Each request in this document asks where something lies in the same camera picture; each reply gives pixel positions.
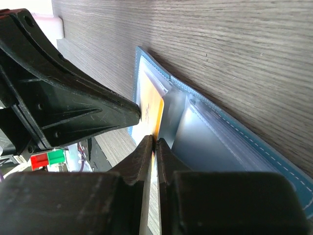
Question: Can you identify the blue card holder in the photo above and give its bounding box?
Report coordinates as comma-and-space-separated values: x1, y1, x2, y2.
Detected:
128, 47, 313, 218

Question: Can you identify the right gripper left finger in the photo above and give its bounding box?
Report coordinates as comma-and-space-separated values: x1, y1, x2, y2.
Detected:
0, 135, 154, 235

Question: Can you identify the orange credit card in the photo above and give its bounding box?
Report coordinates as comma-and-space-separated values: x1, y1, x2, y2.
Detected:
139, 71, 164, 235

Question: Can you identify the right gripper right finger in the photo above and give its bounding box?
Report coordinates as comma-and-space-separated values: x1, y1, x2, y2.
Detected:
155, 139, 309, 235

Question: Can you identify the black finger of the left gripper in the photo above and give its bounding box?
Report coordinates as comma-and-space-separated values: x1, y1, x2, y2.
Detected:
0, 9, 140, 156

